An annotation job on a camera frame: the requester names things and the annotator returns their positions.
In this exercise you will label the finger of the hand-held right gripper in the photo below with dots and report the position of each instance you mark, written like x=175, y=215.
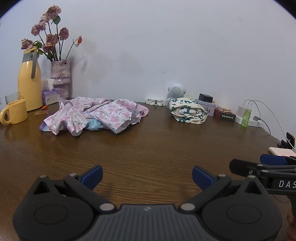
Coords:
x=272, y=160
x=242, y=167

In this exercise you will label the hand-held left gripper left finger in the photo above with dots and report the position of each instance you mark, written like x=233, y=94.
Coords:
x=93, y=176

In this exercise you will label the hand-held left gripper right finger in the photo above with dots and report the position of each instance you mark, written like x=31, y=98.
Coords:
x=202, y=177

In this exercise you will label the pink floral dress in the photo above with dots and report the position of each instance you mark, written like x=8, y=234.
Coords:
x=76, y=111

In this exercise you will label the pink notebook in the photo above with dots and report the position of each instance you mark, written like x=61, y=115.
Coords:
x=281, y=151

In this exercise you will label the white extension socket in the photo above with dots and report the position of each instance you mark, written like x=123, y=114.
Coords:
x=256, y=123

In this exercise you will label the green spray bottle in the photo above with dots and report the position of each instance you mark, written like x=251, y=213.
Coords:
x=246, y=118

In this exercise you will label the pastel pink blue garment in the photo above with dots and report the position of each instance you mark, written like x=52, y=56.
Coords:
x=94, y=125

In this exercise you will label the dark red box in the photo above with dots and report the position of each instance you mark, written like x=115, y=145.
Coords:
x=225, y=115

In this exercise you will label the tan paper packets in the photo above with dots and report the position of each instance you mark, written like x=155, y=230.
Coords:
x=223, y=109

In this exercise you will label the decorated tin box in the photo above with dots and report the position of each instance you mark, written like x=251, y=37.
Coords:
x=209, y=109

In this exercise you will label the cream green floral folded cloth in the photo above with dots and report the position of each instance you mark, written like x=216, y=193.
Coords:
x=187, y=111

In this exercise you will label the black power adapter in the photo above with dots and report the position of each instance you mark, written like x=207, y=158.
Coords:
x=205, y=97

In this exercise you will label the clear amber wrapper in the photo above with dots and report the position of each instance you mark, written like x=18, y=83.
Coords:
x=41, y=112

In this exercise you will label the purple tissue box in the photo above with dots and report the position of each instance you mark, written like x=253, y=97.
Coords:
x=50, y=98

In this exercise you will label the white round speaker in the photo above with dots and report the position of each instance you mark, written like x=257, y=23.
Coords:
x=176, y=90

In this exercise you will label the yellow mug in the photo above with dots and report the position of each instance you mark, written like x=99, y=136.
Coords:
x=17, y=111

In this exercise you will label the purple knitted vase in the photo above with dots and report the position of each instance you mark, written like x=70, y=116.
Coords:
x=60, y=74

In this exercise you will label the yellow thermos jug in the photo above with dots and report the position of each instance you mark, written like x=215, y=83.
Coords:
x=29, y=85

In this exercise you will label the clear glass cup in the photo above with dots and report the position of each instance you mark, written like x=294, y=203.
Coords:
x=11, y=97

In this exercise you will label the dried rose bouquet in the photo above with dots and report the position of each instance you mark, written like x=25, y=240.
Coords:
x=51, y=39

